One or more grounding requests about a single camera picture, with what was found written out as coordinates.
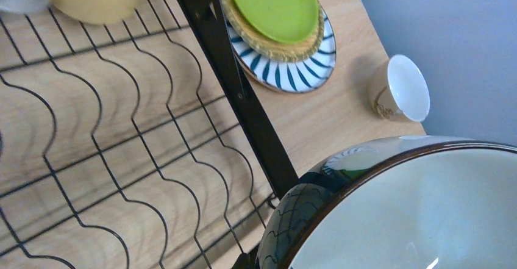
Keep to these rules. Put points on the black wire dish rack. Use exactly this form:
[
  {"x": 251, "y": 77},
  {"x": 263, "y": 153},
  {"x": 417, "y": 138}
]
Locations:
[{"x": 130, "y": 145}]

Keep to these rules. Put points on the white bowl dark rim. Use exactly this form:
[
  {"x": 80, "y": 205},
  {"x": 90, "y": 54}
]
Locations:
[{"x": 399, "y": 202}]

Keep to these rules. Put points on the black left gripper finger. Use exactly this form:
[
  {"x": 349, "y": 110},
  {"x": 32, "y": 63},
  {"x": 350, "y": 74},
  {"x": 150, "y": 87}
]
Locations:
[{"x": 244, "y": 261}]

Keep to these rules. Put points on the small white patterned bowl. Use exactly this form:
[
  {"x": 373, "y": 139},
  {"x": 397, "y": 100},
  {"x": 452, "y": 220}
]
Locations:
[{"x": 398, "y": 91}]

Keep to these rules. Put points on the woven bamboo plate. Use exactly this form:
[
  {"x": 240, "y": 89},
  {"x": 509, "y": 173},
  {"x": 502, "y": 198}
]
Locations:
[{"x": 273, "y": 49}]

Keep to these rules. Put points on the blue striped white plate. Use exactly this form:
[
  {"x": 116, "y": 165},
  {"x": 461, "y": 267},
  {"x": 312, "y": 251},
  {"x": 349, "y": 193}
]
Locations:
[{"x": 289, "y": 77}]

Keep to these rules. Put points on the green plate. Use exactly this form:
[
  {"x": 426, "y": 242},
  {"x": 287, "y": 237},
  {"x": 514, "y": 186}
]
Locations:
[{"x": 285, "y": 21}]

